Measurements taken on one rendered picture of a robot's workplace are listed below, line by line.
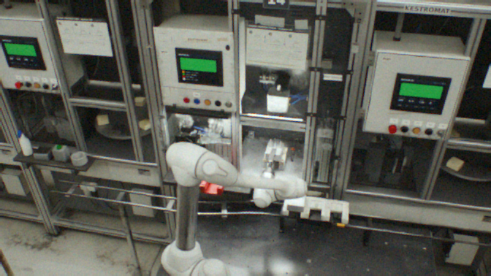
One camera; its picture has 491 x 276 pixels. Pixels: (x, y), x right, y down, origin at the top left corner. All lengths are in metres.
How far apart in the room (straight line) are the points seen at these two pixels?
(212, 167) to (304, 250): 0.99
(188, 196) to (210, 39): 0.79
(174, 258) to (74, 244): 1.64
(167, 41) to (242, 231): 1.18
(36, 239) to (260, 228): 1.96
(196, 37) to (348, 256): 1.46
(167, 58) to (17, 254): 2.16
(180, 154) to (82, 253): 1.92
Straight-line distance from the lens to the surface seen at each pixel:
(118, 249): 3.59
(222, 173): 1.81
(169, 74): 2.39
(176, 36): 2.27
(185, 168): 1.90
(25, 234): 3.98
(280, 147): 2.64
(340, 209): 2.56
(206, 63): 2.26
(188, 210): 2.05
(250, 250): 2.56
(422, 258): 2.69
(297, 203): 2.48
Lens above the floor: 2.64
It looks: 36 degrees down
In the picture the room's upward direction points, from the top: straight up
